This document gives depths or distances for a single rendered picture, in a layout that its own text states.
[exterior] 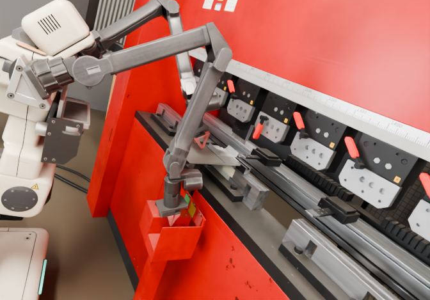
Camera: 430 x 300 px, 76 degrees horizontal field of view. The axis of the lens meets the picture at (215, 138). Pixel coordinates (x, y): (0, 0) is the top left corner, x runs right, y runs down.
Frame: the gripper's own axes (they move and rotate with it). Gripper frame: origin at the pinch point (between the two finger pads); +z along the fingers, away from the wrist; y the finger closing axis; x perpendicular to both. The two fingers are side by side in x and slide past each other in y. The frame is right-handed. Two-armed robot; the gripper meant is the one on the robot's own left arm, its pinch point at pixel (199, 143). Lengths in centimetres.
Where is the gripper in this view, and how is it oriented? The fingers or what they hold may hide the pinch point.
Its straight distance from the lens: 115.3
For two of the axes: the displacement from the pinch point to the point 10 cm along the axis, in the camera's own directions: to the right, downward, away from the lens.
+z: 0.9, 8.3, 5.5
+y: -5.1, -4.3, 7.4
